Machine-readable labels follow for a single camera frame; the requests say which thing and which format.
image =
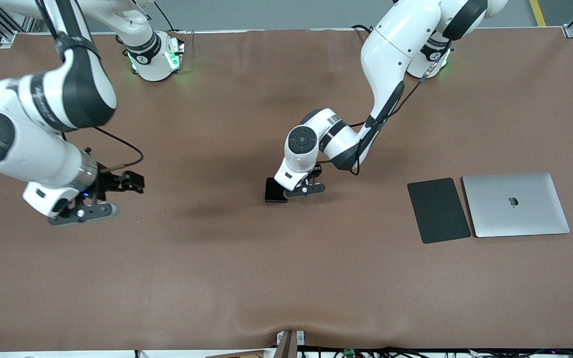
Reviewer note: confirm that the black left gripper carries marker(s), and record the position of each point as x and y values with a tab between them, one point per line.
315	172

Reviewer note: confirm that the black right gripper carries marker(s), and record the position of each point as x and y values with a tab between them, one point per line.
108	182

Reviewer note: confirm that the black phone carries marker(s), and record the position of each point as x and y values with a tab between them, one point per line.
270	193

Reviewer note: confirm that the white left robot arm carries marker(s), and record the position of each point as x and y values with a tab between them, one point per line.
391	49

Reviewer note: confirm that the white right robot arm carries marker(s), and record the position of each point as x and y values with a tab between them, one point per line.
28	154

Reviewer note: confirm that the black mouse pad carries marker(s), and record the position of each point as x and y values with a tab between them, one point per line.
438	211

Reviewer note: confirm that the brown table cover mat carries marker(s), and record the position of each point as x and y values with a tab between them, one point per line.
286	273

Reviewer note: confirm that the silver closed laptop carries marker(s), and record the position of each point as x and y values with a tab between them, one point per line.
515	205

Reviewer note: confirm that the small metal bracket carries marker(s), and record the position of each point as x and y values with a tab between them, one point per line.
300	338
280	338

